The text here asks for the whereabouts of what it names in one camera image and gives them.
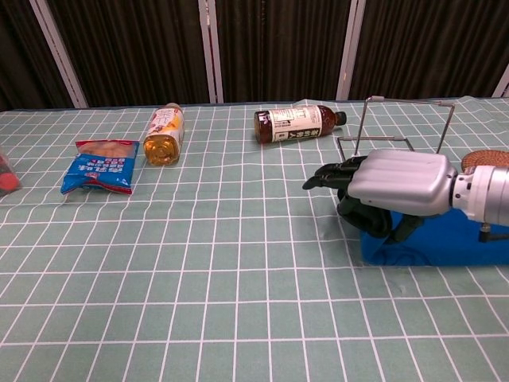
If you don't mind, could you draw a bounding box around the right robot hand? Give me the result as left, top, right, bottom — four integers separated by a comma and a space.
301, 149, 458, 244

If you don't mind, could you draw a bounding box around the dark blue cloth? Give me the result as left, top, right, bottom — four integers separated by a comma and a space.
359, 210, 509, 267

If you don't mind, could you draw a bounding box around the round woven brown coaster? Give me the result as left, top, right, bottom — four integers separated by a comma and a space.
460, 150, 509, 169

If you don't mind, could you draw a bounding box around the dark tea bottle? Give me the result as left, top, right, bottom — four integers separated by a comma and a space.
254, 104, 348, 144

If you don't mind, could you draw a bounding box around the black pleated curtain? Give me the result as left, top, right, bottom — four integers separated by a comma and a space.
349, 0, 509, 100
47, 0, 212, 108
0, 0, 76, 112
214, 0, 353, 105

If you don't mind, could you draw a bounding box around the green checkered tablecloth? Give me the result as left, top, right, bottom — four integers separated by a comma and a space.
0, 95, 509, 382

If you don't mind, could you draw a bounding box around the yellow tea bottle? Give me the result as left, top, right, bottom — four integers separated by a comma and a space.
142, 102, 186, 167

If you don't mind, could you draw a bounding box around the blue snack bag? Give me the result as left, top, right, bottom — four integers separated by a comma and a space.
60, 138, 140, 196

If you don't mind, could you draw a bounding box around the clear bag of red items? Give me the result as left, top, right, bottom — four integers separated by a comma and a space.
0, 149, 21, 197

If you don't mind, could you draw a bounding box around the metal wire rack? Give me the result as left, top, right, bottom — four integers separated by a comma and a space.
336, 95, 455, 160

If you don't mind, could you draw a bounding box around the white metal frame post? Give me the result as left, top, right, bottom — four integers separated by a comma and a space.
197, 0, 224, 103
335, 0, 367, 100
492, 65, 509, 99
29, 0, 89, 108

